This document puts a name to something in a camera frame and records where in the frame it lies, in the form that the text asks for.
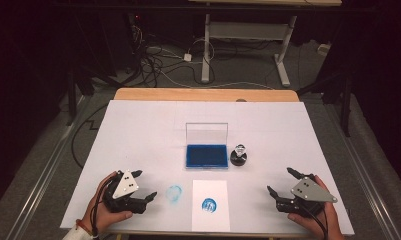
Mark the white table cover sheet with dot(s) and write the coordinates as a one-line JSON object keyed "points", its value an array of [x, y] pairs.
{"points": [[148, 133]]}

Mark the wooden table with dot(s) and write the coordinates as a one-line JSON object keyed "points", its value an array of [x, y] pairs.
{"points": [[188, 94]]}

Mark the black stand leg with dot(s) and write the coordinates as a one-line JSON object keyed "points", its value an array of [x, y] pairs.
{"points": [[71, 100], [345, 106]]}

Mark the white power adapter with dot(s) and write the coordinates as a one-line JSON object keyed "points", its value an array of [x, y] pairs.
{"points": [[187, 57]]}

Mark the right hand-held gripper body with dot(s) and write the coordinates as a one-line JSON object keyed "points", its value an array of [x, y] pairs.
{"points": [[309, 193]]}

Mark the person's left hand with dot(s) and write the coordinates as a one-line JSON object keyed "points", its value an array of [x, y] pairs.
{"points": [[99, 218]]}

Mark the blue ink pad clear lid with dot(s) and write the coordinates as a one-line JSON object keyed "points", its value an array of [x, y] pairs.
{"points": [[206, 156]]}

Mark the white paper sheet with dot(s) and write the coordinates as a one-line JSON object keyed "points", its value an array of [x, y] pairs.
{"points": [[218, 196]]}

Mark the person's right hand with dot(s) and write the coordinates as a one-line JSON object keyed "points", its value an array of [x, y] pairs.
{"points": [[331, 223]]}

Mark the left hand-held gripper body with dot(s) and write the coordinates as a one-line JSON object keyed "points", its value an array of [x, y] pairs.
{"points": [[126, 186]]}

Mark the metal floor rail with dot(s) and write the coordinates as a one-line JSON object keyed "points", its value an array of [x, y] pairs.
{"points": [[44, 180], [364, 173]]}

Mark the white metal frame desk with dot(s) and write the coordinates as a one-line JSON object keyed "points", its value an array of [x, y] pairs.
{"points": [[246, 31]]}

